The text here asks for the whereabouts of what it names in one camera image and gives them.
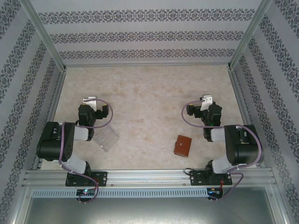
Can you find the small circuit board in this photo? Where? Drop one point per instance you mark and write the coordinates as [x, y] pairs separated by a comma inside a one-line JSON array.
[[215, 191], [86, 192]]

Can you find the aluminium mounting rail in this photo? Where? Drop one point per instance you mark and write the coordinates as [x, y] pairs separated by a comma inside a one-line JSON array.
[[149, 177]]

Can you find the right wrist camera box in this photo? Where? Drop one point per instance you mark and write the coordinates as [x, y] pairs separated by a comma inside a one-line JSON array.
[[206, 101]]

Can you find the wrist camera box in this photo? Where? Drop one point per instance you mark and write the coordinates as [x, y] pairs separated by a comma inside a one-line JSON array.
[[206, 101], [91, 102]]

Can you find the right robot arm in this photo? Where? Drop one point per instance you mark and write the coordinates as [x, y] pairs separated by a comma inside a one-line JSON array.
[[245, 144]]

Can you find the brown leather card holder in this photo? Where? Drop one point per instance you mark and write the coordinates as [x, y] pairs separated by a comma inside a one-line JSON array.
[[182, 145]]

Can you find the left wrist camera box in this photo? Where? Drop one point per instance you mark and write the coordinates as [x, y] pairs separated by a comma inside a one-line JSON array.
[[91, 102]]

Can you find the aluminium side rail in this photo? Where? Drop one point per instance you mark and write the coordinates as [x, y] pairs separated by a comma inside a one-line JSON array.
[[51, 116], [245, 116]]

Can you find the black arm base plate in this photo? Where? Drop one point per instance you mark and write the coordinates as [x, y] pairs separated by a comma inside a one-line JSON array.
[[102, 178], [196, 178]]

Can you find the clear plastic box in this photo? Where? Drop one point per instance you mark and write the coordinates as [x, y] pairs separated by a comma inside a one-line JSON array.
[[106, 138]]

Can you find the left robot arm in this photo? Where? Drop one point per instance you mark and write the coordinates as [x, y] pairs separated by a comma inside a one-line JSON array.
[[51, 140]]

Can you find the aluminium frame post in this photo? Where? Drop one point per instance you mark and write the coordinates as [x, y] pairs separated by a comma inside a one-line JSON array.
[[248, 35], [45, 35]]

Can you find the grey metal panel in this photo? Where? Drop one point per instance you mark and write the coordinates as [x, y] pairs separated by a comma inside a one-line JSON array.
[[149, 210]]

